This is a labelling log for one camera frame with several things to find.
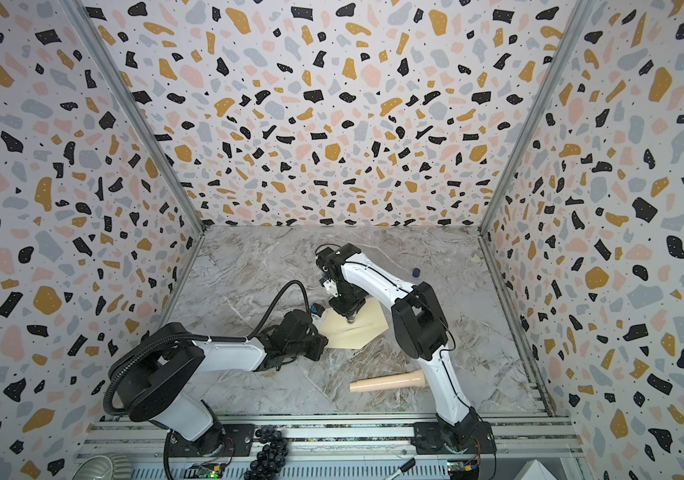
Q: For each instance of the beige toy microphone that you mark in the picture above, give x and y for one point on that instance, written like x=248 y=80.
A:
x=415 y=379

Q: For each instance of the ribbed grey round object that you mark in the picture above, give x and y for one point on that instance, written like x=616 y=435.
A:
x=105 y=467

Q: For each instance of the aluminium corner post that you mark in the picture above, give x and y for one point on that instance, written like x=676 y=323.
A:
x=573 y=28
x=80 y=20

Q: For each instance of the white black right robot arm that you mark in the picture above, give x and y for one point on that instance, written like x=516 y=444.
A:
x=422 y=332

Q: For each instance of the aluminium corner post left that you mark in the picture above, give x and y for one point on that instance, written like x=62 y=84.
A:
x=80 y=20

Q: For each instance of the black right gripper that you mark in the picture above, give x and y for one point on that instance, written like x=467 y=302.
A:
x=349 y=304

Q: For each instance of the aluminium corner post right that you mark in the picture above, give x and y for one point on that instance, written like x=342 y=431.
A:
x=573 y=28

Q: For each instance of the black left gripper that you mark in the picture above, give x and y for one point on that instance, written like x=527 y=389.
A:
x=319 y=344

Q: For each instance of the black marker pen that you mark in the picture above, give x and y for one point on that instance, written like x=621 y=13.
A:
x=401 y=470

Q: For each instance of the black bead cluster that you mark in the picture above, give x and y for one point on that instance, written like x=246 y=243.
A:
x=272 y=457

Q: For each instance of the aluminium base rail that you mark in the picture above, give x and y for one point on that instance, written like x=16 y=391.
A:
x=353 y=446

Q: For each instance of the cream paper envelope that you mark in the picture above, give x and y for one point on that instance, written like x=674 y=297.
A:
x=369 y=323

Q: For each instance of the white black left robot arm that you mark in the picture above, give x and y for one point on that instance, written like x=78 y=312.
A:
x=148 y=383

